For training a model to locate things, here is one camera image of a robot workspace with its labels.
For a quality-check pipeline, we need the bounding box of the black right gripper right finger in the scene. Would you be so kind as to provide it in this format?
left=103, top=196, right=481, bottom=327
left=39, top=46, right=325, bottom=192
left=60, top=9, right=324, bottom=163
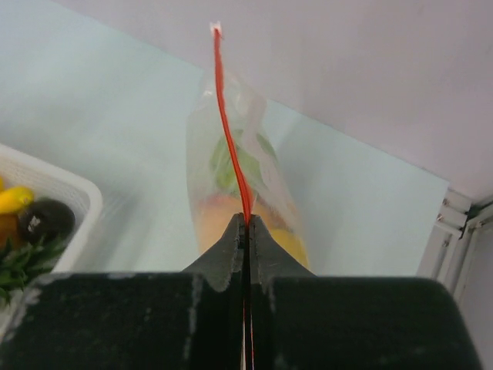
left=247, top=215, right=315, bottom=369

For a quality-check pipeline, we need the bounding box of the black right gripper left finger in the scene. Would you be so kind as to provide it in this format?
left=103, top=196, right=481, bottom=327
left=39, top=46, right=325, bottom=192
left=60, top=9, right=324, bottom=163
left=183, top=214, right=245, bottom=369

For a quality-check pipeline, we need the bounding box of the orange toy fruit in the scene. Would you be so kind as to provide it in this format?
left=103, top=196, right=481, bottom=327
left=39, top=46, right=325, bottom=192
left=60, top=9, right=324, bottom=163
left=193, top=194, right=283, bottom=254

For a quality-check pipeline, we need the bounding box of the green toy bell pepper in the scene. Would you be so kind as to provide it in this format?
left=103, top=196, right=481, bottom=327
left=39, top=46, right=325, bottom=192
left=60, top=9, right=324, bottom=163
left=209, top=129, right=263, bottom=195

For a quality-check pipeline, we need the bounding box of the clear zip bag red zipper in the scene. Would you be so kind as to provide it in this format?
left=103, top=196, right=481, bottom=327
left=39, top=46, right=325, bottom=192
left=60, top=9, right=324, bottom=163
left=186, top=21, right=311, bottom=370

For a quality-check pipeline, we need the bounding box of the yellow toy mango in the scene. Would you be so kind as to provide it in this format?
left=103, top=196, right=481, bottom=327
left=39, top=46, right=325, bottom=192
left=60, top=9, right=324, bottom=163
left=270, top=228, right=310, bottom=269

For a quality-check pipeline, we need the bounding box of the orange toy pineapple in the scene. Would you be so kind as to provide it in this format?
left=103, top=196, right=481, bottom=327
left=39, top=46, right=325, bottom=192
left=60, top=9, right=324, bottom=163
left=1, top=214, right=66, bottom=306

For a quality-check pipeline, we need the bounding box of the dark purple toy eggplant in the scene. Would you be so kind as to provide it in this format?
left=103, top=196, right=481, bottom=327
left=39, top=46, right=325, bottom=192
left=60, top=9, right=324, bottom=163
left=18, top=198, right=75, bottom=244

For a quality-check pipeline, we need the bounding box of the yellow toy banana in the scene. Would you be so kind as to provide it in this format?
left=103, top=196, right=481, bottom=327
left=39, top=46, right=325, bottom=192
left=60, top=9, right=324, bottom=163
left=0, top=186, right=35, bottom=214

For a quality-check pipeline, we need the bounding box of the white perforated plastic basket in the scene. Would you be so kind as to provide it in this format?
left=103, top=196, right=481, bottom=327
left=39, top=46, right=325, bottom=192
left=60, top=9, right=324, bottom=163
left=0, top=143, right=104, bottom=309

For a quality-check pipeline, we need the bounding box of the aluminium frame post right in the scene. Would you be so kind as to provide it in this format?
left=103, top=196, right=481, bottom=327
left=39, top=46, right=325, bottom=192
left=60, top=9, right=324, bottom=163
left=417, top=190, right=492, bottom=301

